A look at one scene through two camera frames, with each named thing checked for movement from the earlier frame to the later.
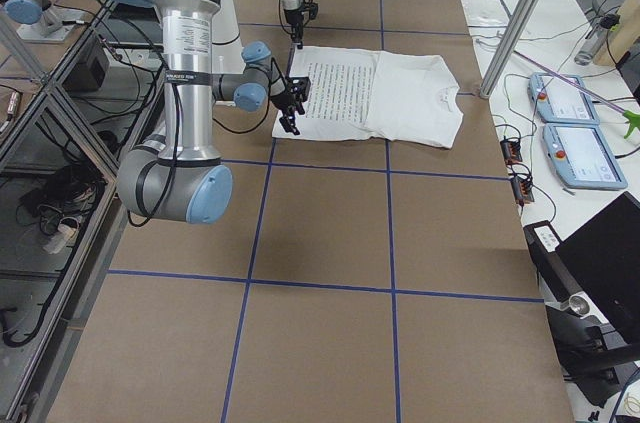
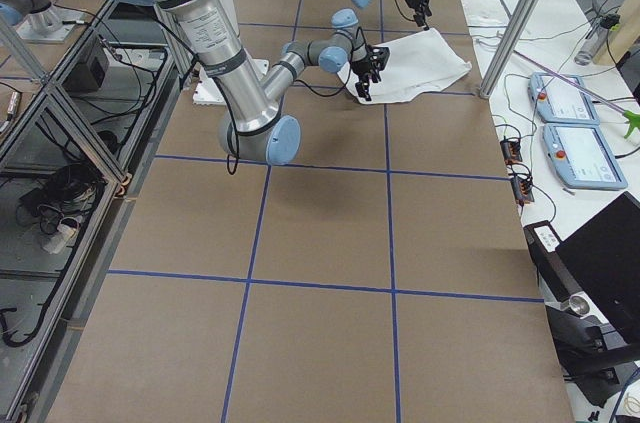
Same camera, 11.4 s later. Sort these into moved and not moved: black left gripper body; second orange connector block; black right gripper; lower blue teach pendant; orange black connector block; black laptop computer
Moved: black right gripper; black left gripper body
Not moved: orange black connector block; black laptop computer; second orange connector block; lower blue teach pendant
